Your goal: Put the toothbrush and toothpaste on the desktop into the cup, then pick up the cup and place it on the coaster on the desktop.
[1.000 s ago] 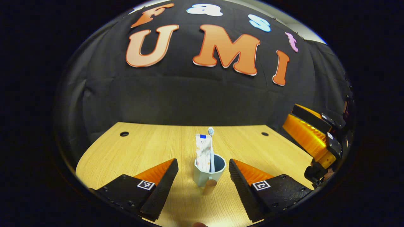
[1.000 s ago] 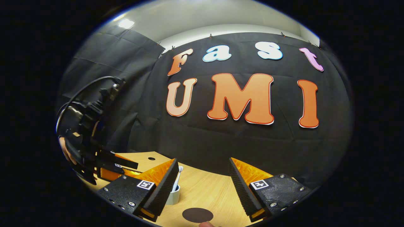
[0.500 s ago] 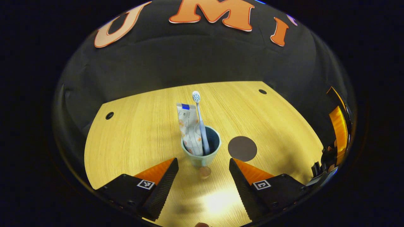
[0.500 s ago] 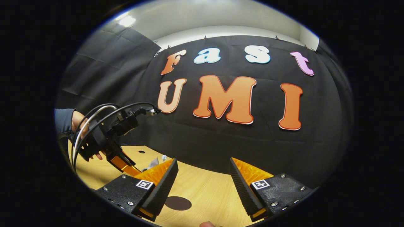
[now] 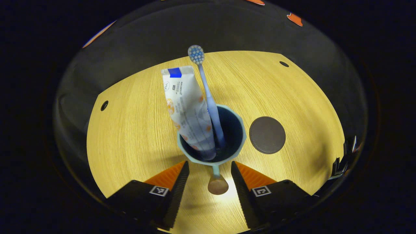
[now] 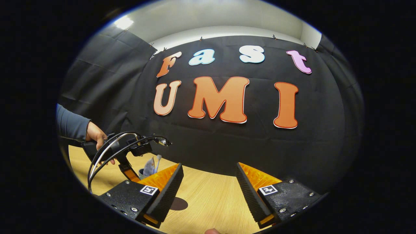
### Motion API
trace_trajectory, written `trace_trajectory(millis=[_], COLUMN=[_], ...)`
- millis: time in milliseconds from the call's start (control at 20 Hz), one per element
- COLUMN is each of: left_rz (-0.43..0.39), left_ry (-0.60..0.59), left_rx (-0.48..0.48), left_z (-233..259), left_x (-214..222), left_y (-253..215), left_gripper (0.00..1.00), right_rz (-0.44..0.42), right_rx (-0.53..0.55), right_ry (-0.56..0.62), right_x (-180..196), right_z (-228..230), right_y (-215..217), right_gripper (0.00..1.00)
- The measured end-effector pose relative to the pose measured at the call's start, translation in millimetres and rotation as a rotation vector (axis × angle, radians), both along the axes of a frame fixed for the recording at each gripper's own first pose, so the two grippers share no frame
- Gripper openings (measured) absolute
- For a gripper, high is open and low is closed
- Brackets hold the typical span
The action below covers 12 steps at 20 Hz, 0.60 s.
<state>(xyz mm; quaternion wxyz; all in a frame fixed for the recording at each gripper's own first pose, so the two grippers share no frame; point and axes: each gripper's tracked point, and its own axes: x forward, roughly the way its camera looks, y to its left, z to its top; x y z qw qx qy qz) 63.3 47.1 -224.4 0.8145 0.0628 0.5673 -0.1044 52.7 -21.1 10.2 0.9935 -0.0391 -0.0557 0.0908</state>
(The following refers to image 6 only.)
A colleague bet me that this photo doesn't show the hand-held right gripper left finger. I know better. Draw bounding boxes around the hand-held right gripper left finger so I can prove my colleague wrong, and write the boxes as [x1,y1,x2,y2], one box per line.
[98,163,184,229]

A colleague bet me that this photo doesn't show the wooden desktop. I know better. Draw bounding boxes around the wooden desktop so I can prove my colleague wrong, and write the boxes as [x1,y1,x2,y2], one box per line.
[68,145,283,234]

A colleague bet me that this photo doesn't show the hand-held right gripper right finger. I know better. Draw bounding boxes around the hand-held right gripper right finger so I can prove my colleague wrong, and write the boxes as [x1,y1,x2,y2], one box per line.
[236,162,322,229]

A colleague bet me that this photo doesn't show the blue cup with wooden handle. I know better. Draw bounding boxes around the blue cup with wooden handle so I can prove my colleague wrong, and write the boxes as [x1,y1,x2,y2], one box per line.
[138,167,153,180]

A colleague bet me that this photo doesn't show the ceiling light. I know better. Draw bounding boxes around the ceiling light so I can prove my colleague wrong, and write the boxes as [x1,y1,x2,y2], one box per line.
[114,16,135,31]

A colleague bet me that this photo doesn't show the dark brown round coaster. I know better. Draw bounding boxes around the dark brown round coaster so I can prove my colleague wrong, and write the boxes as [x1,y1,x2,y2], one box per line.
[169,197,189,211]

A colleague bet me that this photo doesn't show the white toothpaste tube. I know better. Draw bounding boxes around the white toothpaste tube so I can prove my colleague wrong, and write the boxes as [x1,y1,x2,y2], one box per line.
[143,157,156,176]

